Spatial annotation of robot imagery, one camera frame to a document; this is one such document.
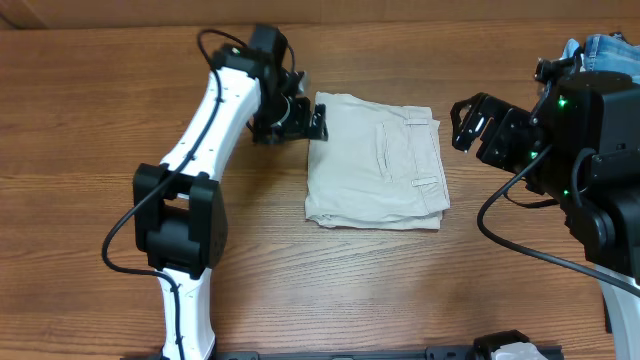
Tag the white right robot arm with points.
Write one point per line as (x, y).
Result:
(579, 146)

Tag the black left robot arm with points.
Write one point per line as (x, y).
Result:
(180, 221)

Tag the light blue garment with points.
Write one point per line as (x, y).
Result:
(572, 49)

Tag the blue denim jeans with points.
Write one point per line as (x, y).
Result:
(611, 53)

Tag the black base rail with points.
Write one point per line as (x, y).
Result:
(430, 353)

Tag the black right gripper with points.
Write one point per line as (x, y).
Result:
(502, 119)

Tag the beige cotton shorts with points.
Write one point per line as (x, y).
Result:
(380, 167)

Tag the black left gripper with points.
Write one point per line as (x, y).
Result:
(296, 125)

